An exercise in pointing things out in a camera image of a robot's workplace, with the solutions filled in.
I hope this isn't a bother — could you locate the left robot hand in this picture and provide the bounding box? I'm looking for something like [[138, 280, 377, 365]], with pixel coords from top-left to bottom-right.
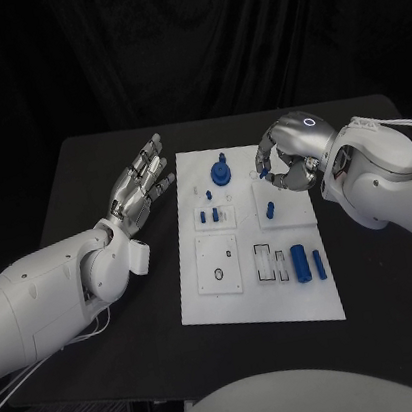
[[97, 130, 187, 242]]

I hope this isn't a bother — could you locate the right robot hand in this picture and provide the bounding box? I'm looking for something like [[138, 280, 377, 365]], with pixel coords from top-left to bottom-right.
[[247, 103, 348, 198]]

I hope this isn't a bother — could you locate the white task board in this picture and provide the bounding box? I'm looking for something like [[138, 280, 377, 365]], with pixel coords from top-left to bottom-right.
[[152, 128, 348, 349]]

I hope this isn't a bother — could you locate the blue gear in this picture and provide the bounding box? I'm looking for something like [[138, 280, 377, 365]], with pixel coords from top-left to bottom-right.
[[208, 159, 235, 189]]

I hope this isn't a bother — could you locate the large blue cylinder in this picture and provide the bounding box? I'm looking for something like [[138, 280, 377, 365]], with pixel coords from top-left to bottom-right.
[[288, 242, 314, 286]]

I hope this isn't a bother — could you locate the long thin blue cylinder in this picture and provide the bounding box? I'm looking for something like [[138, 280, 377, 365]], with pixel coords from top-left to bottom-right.
[[311, 248, 328, 283]]

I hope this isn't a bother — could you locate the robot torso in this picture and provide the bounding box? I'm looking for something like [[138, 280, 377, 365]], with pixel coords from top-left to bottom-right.
[[132, 346, 412, 412]]

